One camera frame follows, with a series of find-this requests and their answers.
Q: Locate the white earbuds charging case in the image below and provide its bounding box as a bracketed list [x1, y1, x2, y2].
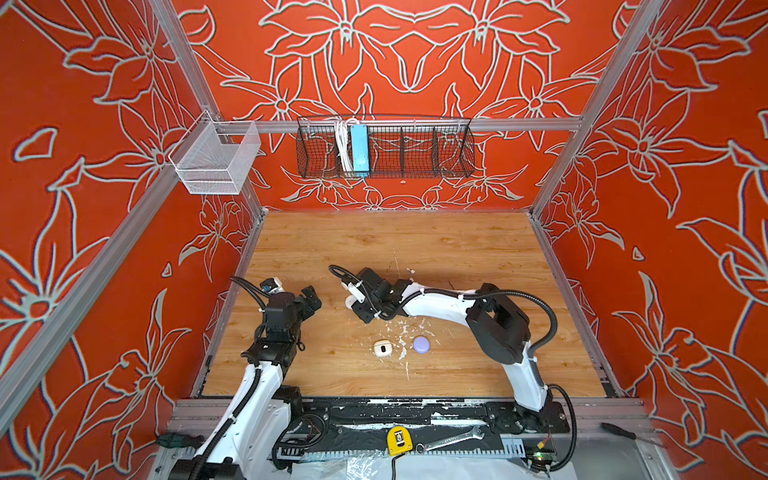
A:
[345, 294, 359, 310]

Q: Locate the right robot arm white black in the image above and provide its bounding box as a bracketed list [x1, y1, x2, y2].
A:
[328, 265, 578, 475]

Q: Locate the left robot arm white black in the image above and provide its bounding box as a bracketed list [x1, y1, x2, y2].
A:
[158, 276, 325, 479]

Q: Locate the small white open case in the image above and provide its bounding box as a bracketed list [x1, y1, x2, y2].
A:
[372, 339, 394, 358]

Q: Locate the purple round case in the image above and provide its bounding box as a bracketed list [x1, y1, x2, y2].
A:
[412, 336, 431, 354]

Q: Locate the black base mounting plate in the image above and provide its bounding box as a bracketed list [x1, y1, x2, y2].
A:
[280, 397, 571, 457]

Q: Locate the yellow tape measure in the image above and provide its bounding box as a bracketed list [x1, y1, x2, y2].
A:
[386, 425, 414, 457]

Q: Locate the light blue box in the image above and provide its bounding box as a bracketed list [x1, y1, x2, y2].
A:
[350, 123, 370, 177]

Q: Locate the silver wrench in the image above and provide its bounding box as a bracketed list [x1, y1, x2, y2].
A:
[415, 426, 485, 454]

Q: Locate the clear plastic bin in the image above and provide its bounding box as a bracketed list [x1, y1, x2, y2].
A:
[169, 119, 261, 195]

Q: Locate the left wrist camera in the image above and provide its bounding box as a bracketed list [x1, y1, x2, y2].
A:
[259, 277, 283, 295]

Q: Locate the black wire basket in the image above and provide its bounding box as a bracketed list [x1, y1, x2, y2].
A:
[296, 114, 477, 180]

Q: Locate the white cable bundle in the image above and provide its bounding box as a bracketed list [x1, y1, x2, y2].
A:
[332, 118, 355, 174]

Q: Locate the green handled tool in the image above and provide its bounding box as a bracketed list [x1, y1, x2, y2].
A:
[156, 432, 206, 449]

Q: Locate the black screwdriver on frame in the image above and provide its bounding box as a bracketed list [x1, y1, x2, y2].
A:
[600, 422, 663, 448]

